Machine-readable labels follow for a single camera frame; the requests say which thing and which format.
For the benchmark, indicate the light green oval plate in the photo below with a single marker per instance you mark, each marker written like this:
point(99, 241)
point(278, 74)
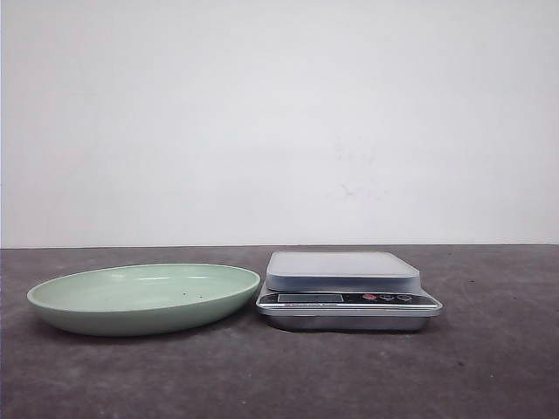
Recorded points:
point(143, 299)

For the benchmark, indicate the silver digital kitchen scale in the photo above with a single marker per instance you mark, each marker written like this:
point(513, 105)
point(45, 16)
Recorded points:
point(344, 290)

